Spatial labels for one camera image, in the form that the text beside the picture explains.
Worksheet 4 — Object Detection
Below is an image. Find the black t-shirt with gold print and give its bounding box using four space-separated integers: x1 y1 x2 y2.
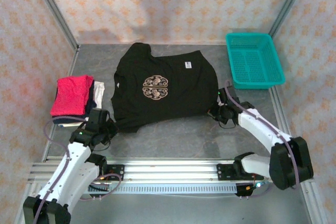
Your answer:
110 42 220 133

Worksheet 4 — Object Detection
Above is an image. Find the stack of folded clothes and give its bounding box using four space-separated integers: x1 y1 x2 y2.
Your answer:
51 78 97 128

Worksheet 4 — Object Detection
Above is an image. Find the teal plastic basket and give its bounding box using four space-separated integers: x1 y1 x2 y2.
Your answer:
225 32 286 90

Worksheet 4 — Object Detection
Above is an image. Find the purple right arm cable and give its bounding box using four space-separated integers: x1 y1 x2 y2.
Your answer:
224 79 300 200

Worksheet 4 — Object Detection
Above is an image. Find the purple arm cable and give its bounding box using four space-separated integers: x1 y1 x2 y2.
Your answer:
33 118 123 224
224 79 300 200

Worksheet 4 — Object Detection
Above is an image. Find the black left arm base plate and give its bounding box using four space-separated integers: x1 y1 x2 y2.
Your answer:
103 164 125 182

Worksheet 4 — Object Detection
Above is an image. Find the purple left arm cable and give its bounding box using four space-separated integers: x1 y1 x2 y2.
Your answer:
33 118 123 224

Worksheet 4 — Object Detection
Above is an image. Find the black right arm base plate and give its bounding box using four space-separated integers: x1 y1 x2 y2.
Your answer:
216 163 253 182

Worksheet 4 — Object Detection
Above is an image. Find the aluminium mounting rail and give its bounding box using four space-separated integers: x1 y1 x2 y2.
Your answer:
27 157 316 183

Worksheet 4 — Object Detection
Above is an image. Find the aluminium frame leg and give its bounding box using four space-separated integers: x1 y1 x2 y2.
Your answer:
14 182 40 224
299 182 329 224

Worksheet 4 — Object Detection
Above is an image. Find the white slotted cable duct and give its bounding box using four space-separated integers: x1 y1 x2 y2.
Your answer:
78 183 238 195

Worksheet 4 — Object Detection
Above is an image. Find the aluminium corner post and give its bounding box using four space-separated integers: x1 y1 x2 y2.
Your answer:
269 0 313 38
27 0 80 50

